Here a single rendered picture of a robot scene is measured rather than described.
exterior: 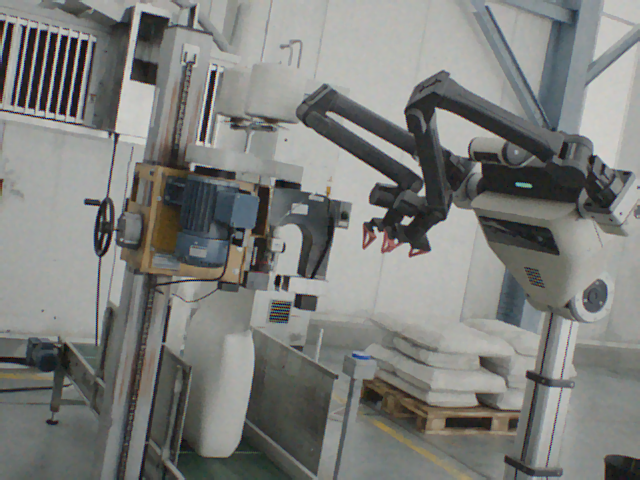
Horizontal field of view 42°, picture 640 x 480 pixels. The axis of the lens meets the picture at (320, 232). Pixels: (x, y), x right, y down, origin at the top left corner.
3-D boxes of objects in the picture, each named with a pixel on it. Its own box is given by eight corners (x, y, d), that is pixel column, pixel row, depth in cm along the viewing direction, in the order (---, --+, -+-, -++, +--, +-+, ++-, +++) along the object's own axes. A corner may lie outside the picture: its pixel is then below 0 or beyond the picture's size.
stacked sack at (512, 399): (574, 419, 571) (579, 396, 570) (499, 416, 539) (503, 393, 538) (531, 399, 609) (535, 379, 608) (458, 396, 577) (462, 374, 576)
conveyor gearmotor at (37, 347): (66, 378, 395) (71, 347, 394) (33, 376, 388) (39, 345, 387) (54, 361, 421) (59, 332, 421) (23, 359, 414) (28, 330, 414)
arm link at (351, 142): (313, 107, 229) (303, 98, 239) (302, 125, 230) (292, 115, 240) (430, 183, 247) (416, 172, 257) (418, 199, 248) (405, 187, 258)
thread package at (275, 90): (308, 128, 244) (318, 69, 243) (255, 117, 236) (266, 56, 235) (283, 127, 258) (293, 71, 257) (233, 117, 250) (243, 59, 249)
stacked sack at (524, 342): (562, 361, 573) (566, 340, 573) (514, 357, 553) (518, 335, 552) (498, 338, 632) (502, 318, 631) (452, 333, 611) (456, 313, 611)
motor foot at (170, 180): (210, 213, 245) (215, 183, 244) (172, 207, 239) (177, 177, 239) (199, 210, 253) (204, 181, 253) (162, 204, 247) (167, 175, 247)
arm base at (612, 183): (609, 172, 207) (584, 210, 205) (592, 151, 204) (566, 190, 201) (637, 175, 200) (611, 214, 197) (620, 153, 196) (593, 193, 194)
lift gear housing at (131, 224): (138, 251, 250) (144, 214, 249) (120, 249, 247) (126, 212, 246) (129, 246, 259) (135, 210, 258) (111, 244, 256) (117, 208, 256)
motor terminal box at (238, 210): (254, 237, 236) (261, 196, 236) (229, 235, 228) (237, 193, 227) (232, 232, 241) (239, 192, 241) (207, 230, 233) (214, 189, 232)
